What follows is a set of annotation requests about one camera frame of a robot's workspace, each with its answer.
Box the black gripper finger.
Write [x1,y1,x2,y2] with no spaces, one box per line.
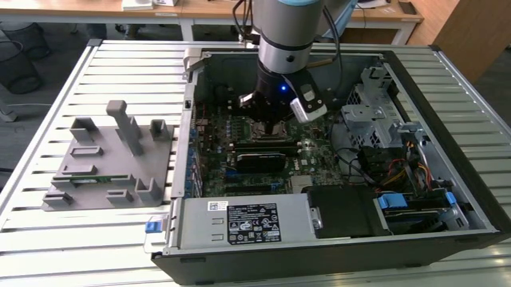
[265,119,285,136]

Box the metal socket cover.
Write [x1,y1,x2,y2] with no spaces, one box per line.
[249,119,291,141]

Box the CPU socket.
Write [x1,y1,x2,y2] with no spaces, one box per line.
[248,118,291,142]

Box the black RAM slot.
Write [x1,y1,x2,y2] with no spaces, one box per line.
[233,140,299,148]
[234,146,299,155]

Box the green motherboard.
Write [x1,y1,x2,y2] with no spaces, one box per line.
[189,100,351,199]

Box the small black graphics card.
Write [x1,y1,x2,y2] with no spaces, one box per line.
[234,152,288,174]

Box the silver chipset heat sink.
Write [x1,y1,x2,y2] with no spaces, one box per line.
[289,175,313,194]

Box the black expansion slot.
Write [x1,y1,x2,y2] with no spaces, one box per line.
[224,184,273,194]

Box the silver drive cage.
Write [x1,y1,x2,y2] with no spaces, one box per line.
[340,66,404,150]

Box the black fan shroud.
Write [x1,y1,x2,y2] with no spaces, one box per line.
[307,185,391,240]

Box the silver power supply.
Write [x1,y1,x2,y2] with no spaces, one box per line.
[174,194,317,249]

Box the blue disk carrier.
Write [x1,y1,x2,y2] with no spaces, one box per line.
[376,191,408,212]

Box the grey parts rack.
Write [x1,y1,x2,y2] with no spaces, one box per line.
[41,100,180,212]

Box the blue case latch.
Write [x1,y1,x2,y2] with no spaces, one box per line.
[145,219,165,234]

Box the small dark phone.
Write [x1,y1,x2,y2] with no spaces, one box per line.
[399,1,419,16]

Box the green RAM stick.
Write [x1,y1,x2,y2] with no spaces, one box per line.
[69,175,130,184]

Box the white box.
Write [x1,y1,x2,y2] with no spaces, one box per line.
[121,0,154,11]

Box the black PC case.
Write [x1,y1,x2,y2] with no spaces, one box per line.
[150,44,511,286]

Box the wooden cabinet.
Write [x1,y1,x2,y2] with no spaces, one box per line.
[407,0,511,84]

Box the wooden desk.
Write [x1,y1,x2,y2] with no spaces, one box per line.
[0,0,424,45]

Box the black mesh waste bin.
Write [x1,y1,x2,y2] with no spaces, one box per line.
[0,40,42,95]

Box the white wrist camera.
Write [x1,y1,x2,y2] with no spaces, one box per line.
[288,83,329,124]

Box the tan braided cable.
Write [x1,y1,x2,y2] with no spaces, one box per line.
[308,57,333,69]

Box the black camera cable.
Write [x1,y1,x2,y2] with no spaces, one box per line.
[320,5,347,101]

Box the coloured wire bundle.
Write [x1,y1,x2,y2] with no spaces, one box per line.
[381,157,435,193]

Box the silver disk bay bracket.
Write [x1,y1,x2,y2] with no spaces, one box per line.
[392,122,472,231]

